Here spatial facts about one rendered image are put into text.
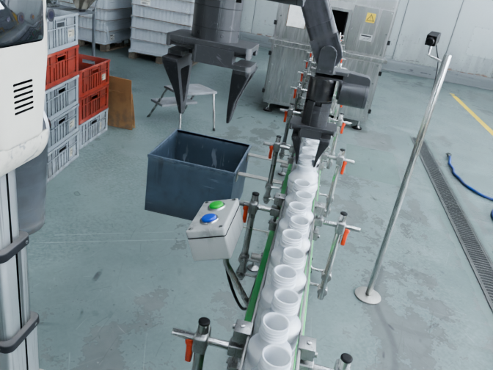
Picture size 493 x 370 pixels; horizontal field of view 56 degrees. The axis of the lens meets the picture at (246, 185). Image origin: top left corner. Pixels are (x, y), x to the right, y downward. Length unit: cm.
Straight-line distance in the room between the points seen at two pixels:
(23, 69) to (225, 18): 53
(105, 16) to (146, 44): 81
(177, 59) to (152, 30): 715
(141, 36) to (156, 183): 624
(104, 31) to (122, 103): 371
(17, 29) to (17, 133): 19
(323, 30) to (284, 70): 479
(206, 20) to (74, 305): 201
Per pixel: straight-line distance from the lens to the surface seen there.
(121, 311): 238
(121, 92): 450
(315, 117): 101
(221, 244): 90
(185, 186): 162
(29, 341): 136
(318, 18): 98
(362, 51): 570
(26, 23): 98
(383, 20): 568
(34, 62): 101
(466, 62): 1163
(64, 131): 368
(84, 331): 229
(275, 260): 82
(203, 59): 56
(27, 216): 287
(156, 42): 772
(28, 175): 274
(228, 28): 56
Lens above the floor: 157
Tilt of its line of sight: 25 degrees down
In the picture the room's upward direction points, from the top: 10 degrees clockwise
